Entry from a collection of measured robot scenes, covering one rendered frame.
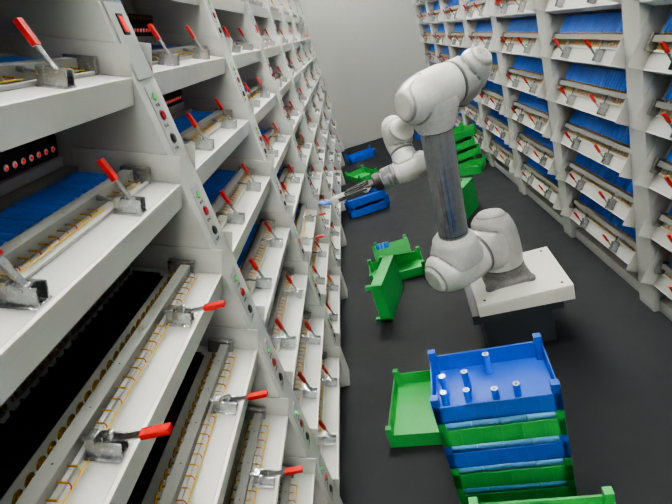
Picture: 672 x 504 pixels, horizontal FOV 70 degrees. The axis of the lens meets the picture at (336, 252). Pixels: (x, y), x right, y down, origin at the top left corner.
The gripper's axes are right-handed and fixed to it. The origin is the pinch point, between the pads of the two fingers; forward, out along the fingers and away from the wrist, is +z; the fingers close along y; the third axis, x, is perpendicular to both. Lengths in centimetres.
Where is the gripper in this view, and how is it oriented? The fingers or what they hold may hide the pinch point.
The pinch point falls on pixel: (338, 198)
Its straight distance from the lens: 207.6
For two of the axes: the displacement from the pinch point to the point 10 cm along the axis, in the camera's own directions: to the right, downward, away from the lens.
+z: -9.0, 3.7, 2.1
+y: -0.4, 4.2, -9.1
